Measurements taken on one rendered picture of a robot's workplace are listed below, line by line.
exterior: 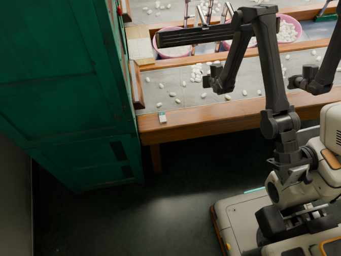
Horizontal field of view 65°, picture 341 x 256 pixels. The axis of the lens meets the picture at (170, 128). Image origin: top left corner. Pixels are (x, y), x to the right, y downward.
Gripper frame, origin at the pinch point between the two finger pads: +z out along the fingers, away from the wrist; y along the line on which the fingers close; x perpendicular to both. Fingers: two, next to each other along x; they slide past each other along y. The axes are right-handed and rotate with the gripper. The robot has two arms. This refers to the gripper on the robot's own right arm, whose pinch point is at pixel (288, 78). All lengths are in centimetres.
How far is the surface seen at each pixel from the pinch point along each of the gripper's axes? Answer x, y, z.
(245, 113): 14.3, 25.9, -3.0
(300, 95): 11.1, -7.8, 1.6
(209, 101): 7.9, 42.6, 7.9
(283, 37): -17.8, -17.0, 38.7
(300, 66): -1.1, -18.1, 19.8
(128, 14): -44, 81, 51
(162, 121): 11, 71, -3
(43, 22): -41, 102, -55
